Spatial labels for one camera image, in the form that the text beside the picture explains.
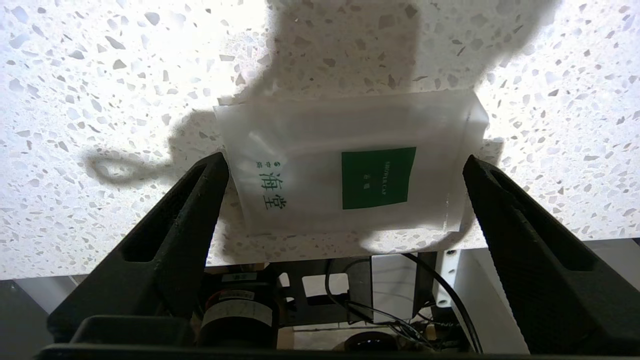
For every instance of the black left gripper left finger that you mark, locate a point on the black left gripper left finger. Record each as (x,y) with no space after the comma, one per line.
(165,240)

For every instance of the square frosted packet green label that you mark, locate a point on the square frosted packet green label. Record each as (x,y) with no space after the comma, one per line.
(350,165)

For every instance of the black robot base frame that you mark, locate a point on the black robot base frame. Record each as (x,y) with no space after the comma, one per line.
(300,310)

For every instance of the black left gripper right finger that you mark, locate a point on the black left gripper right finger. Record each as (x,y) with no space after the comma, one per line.
(540,270)

